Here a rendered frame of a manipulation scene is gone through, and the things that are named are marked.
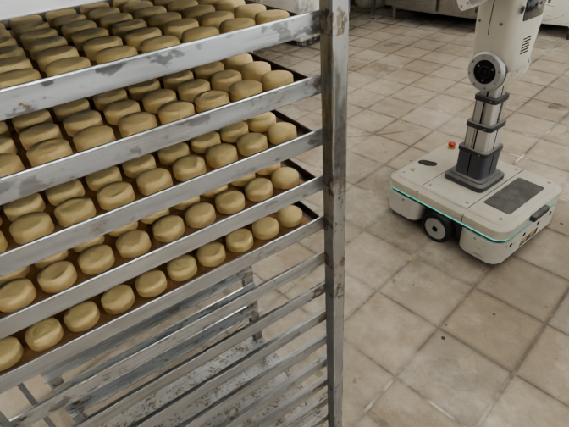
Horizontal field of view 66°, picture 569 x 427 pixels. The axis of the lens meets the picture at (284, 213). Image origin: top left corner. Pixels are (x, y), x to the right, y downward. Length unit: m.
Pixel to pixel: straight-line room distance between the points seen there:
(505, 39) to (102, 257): 1.65
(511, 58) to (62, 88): 1.71
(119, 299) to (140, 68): 0.37
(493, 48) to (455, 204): 0.67
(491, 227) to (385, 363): 0.75
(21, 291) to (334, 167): 0.50
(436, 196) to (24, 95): 1.89
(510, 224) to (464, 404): 0.79
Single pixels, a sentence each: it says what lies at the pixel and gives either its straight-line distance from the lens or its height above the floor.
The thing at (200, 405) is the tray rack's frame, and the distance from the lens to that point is 1.58.
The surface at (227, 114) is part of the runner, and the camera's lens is 0.62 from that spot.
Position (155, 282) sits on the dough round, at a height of 0.97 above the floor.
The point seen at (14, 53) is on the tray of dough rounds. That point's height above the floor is 1.33.
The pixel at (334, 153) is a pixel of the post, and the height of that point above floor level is 1.12.
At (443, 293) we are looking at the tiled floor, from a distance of 2.07.
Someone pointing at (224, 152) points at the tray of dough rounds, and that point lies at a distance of 0.70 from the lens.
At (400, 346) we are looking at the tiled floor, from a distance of 1.85.
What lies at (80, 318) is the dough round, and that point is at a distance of 0.76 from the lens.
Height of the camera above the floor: 1.48
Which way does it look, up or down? 37 degrees down
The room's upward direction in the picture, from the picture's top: 5 degrees counter-clockwise
